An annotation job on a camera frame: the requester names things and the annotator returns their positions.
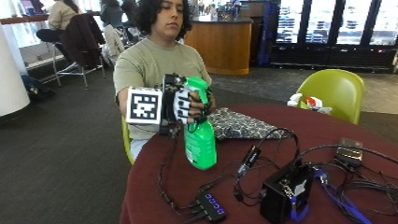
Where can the green spray bottle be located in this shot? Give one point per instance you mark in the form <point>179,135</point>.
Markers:
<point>202,146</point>

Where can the white marker cube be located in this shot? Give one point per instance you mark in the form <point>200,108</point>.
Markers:
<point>144,105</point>

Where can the patterned grey cloth pouch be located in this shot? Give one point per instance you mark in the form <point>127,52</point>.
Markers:
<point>244,126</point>

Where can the the person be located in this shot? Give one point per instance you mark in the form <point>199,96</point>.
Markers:
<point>154,62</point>

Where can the lime green shell chair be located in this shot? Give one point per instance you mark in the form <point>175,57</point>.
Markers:
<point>336,90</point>
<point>127,140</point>

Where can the wooden counter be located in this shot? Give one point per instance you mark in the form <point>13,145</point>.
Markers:
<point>220,43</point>

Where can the beige coat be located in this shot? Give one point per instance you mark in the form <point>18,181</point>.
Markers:
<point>114,43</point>

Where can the blue display stand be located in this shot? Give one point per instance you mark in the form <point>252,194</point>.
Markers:
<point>265,34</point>

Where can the white and red spray bottle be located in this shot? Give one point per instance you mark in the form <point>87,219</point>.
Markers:
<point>317,104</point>

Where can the metal high stool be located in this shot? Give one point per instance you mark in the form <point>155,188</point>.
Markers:
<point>80,73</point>

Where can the group of items on counter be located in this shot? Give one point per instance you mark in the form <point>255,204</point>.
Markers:
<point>220,9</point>

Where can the black hub with blue lights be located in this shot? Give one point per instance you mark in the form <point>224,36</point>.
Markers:
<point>212,207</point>

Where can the black box computer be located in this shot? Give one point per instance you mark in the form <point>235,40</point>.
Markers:
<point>287,193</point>

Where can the dark jacket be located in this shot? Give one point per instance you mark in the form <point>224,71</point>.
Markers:
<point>83,40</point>

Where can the black glass-door fridge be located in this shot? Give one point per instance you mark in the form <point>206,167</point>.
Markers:
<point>332,46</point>

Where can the dark backpack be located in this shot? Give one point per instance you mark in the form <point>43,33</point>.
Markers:
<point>38,88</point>

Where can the small black flat device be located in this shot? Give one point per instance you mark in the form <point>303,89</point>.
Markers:
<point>349,152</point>

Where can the white pillar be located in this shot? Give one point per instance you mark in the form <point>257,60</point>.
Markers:
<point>13,77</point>

